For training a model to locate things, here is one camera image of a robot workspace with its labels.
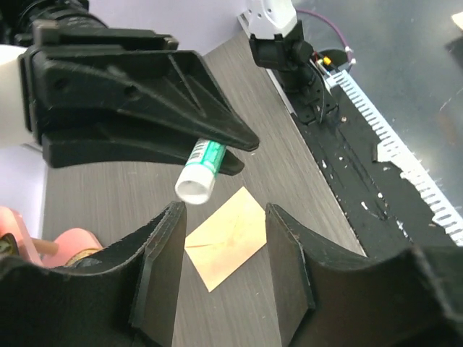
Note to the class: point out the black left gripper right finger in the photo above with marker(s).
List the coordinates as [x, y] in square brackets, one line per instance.
[326, 295]

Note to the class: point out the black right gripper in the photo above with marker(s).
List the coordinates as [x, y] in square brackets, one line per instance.
[101, 94]

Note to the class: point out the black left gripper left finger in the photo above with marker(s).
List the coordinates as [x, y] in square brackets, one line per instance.
[124, 295]

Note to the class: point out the pink envelope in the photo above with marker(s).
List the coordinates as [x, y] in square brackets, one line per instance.
[227, 239]

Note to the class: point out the white slotted cable duct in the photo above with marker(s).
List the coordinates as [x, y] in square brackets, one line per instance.
[398, 137]

